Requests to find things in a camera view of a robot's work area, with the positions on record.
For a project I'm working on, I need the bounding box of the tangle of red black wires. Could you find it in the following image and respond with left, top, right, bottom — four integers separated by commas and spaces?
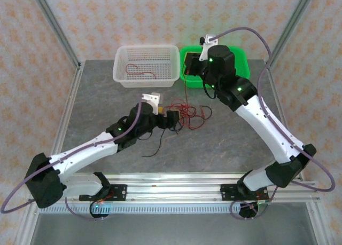
141, 122, 185, 158

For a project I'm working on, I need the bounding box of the green plastic basket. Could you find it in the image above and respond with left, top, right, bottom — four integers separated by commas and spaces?
178, 45, 251, 89

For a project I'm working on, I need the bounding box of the white plastic basket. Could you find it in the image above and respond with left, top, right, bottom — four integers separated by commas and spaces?
112, 44, 180, 89

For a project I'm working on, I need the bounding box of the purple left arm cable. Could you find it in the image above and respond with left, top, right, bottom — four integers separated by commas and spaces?
0, 94, 144, 222

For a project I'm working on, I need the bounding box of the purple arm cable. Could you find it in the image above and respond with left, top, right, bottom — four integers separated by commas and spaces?
0, 94, 144, 222
209, 27, 336, 221

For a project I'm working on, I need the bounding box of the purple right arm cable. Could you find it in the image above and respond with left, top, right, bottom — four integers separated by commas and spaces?
209, 27, 336, 221

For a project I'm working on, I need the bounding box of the aluminium table side rail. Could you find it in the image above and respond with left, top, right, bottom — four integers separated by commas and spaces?
52, 60, 85, 173
265, 60, 296, 149

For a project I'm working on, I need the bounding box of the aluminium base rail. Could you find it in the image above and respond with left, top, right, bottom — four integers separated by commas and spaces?
28, 172, 321, 203

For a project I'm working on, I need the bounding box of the aluminium frame post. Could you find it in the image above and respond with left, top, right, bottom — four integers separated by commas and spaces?
28, 0, 81, 69
266, 0, 318, 67

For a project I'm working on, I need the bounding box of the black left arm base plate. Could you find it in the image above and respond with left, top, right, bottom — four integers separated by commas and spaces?
79, 184, 128, 202

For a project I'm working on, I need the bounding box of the grey slotted cable duct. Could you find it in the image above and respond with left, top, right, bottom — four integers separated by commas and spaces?
37, 203, 312, 214

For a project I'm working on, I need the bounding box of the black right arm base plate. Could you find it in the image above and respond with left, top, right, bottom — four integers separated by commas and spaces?
220, 184, 269, 201

